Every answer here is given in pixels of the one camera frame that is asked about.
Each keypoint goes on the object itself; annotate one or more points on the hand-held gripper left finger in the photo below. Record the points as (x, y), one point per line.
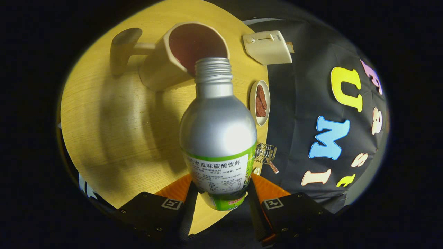
(188, 214)

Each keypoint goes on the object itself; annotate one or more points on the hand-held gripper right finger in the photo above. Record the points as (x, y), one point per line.
(258, 218)

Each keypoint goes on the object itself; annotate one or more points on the silver juice bottle green label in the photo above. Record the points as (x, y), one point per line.
(218, 128)

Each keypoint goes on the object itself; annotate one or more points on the black backdrop cloth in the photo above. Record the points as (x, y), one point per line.
(297, 114)

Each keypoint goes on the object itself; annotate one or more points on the wooden table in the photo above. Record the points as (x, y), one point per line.
(114, 131)

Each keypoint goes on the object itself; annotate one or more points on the small white plate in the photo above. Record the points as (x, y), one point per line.
(252, 103)

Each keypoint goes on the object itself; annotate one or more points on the brown dried meat pieces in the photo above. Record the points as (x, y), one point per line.
(261, 102)

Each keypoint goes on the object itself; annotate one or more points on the white toaster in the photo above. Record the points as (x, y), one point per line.
(268, 48)

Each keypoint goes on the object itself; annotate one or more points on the toast slice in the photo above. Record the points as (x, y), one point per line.
(290, 47)

